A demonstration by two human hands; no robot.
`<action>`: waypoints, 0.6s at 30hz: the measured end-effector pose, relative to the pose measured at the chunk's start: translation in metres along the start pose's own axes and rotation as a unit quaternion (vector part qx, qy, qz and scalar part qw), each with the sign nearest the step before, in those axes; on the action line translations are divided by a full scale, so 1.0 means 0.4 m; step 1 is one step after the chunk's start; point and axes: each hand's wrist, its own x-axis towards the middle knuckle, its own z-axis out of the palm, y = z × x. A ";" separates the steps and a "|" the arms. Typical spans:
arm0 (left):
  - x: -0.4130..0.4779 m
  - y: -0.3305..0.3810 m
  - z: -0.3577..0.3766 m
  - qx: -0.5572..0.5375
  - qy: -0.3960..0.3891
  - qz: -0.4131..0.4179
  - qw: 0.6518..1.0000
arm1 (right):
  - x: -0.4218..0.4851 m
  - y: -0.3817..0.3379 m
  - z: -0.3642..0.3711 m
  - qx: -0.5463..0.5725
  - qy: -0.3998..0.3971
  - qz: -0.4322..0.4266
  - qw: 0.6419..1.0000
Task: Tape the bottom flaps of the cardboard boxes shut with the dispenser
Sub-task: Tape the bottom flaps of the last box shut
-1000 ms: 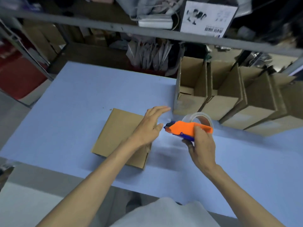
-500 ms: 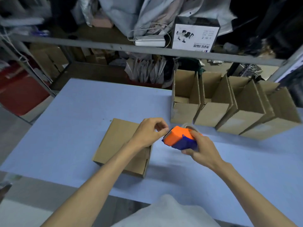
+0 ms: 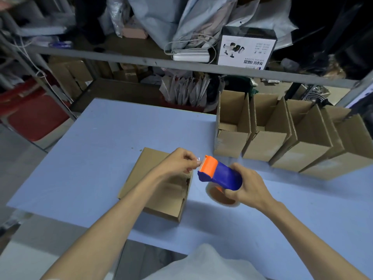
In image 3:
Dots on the person's right hand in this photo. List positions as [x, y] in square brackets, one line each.
[250, 189]

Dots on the person's left hand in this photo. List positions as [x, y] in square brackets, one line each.
[177, 164]

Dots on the orange blue tape dispenser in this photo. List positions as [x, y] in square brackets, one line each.
[224, 174]

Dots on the plain brown cardboard box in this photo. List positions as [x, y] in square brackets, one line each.
[338, 166]

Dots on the large brown storage cardboard box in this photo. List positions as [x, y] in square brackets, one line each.
[67, 75]

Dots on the person's left forearm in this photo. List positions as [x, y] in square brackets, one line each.
[102, 230]

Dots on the person's right forearm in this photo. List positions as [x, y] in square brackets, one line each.
[314, 244]

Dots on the person's white shirt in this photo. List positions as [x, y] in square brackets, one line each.
[204, 265]

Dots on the bundle of grey paper bags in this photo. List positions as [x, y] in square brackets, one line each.
[186, 90]

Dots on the dark green bag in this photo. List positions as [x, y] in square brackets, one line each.
[239, 84]

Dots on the white power strip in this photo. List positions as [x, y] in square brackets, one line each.
[191, 55]

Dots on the silver reflective roll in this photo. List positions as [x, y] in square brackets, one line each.
[316, 94]

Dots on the grey metal shelving rack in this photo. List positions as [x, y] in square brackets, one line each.
[116, 58]

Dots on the white black printed box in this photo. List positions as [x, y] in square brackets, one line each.
[244, 52]

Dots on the red plastic stool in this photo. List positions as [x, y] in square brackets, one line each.
[35, 119]

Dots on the pile of grey plastic mailers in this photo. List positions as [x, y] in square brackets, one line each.
[157, 14]

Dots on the white glossy cabinet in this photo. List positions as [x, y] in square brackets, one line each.
[35, 256]

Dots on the white perforated rack post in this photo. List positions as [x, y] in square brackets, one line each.
[358, 90]

